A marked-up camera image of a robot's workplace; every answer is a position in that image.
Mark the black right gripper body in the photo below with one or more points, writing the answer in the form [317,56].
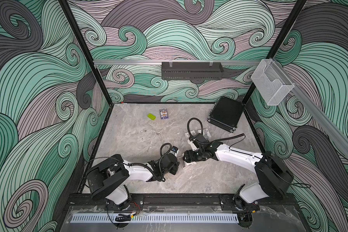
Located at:
[195,155]

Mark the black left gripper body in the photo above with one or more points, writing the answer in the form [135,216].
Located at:
[173,169]

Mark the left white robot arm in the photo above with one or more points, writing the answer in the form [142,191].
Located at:
[106,180]

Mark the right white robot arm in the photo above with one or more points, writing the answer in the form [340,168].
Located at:
[274,177]

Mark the black aluminium case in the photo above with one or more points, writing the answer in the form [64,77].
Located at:
[226,114]

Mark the green rectangular block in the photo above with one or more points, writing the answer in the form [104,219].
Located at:
[151,116]

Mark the black wall-mounted tray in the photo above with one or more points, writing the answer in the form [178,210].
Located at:
[196,72]

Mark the clear acrylic wall holder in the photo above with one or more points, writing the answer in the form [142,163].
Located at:
[272,81]

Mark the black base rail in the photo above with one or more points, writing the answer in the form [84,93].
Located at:
[141,201]

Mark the white slotted cable duct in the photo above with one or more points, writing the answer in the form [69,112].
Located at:
[158,218]

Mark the aluminium wall rail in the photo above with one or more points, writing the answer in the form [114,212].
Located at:
[159,62]

